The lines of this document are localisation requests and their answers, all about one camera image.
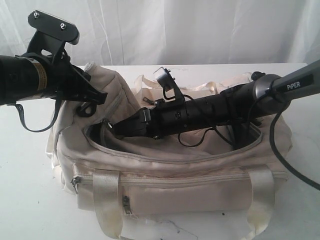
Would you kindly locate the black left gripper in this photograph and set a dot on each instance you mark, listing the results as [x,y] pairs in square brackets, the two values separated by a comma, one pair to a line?
[62,79]

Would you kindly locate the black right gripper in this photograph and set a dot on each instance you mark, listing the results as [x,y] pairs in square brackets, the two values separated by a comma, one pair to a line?
[166,118]

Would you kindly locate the cream fabric duffel bag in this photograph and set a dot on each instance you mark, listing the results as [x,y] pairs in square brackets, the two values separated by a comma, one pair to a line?
[139,178]

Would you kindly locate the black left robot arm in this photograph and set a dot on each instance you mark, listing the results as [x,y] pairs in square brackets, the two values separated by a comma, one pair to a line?
[19,79]

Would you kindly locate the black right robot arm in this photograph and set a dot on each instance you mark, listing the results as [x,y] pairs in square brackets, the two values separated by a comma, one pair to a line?
[264,96]

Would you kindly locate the white backdrop curtain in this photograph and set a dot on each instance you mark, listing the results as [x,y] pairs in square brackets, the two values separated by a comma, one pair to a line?
[173,32]

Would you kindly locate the white paper hang tag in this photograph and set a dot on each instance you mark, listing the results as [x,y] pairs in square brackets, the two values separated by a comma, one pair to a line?
[148,229]

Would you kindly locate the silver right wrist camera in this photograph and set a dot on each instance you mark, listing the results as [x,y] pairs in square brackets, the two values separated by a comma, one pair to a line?
[164,78]

